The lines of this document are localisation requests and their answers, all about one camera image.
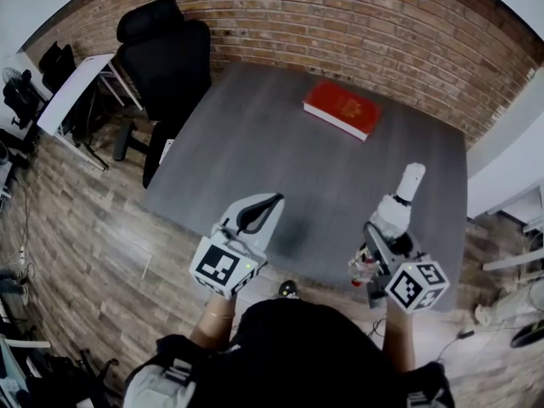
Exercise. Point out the person's black shoe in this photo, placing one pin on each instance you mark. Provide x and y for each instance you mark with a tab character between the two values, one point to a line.
288	289

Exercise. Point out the white straight-leg desk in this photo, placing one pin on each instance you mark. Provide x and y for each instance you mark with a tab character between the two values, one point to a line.
514	232

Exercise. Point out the person's right forearm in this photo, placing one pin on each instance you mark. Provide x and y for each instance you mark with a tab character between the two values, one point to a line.
399	342

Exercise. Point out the red hardcover book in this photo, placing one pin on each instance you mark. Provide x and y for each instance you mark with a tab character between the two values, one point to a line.
340	104

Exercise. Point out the white power strip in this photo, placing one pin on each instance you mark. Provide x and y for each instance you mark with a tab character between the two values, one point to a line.
22	254

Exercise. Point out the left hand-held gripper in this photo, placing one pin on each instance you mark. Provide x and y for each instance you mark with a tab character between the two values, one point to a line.
217	266

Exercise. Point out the grey wooden table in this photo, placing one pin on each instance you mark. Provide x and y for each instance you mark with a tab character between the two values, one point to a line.
255	151

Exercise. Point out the person's left forearm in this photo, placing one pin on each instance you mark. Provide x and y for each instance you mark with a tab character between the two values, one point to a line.
212	325

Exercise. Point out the black green-edged disc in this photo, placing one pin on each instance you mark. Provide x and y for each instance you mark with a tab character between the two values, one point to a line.
527	335

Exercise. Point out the white metal frame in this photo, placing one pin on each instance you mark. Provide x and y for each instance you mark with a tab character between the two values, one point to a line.
17	344

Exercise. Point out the white trestle-leg desk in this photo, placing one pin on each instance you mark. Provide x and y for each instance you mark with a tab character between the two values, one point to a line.
72	96

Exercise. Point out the white plastic bag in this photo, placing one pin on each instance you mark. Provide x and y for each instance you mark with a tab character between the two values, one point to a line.
510	306

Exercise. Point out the person's black top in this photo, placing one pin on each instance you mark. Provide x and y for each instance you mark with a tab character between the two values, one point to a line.
297	355

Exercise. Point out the black high-back office chair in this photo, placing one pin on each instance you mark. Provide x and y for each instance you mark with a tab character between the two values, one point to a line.
170	66

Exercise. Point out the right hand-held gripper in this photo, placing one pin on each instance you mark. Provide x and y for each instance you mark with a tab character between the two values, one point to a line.
418	285

